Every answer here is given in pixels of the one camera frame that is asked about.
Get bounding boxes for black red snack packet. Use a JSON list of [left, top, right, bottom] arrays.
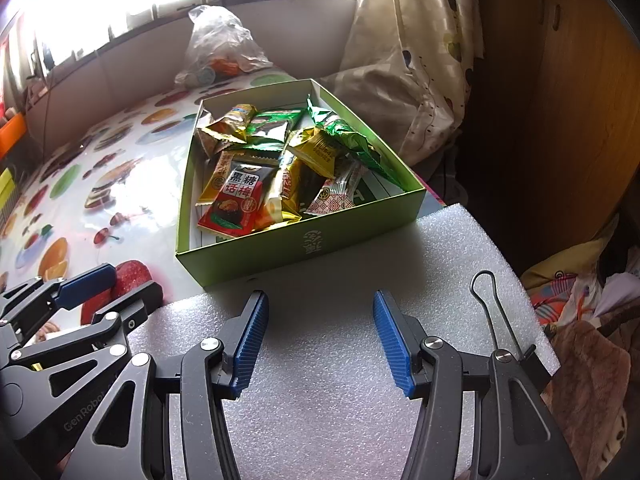
[[197, 162, 273, 238]]

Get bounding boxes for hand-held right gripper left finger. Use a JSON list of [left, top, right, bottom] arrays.
[[55, 290, 271, 480]]

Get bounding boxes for orange box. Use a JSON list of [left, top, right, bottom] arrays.
[[0, 112, 26, 158]]

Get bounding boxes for white foam sheet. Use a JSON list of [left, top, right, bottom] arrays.
[[125, 202, 560, 480]]

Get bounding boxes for brown gold snack packet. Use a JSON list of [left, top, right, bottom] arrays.
[[195, 150, 241, 206]]

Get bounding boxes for yellow snack packet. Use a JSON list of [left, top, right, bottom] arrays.
[[290, 127, 346, 176]]

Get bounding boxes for fruit print tablecloth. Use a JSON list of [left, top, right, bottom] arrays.
[[0, 72, 446, 311]]

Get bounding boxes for wooden cabinet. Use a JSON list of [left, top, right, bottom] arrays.
[[460, 0, 640, 271]]

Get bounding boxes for black binder clip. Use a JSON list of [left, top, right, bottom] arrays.
[[470, 270, 557, 393]]

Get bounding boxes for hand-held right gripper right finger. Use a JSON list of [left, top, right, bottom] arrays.
[[372, 290, 586, 480]]

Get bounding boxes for colourful printed cloth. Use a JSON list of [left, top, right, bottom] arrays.
[[520, 215, 640, 331]]

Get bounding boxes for brown blanket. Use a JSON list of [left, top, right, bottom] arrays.
[[542, 305, 636, 461]]

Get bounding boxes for green cardboard box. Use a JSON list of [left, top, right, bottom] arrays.
[[175, 78, 427, 288]]

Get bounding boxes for cream patterned curtain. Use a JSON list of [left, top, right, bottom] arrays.
[[320, 0, 486, 166]]

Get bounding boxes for clear plastic bag with oranges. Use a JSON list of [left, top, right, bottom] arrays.
[[175, 5, 273, 86]]

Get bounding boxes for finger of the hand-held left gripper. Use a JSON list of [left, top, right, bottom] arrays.
[[0, 266, 117, 341], [10, 281, 165, 361]]

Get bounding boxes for white red candy packet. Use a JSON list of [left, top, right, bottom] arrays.
[[304, 159, 365, 217]]

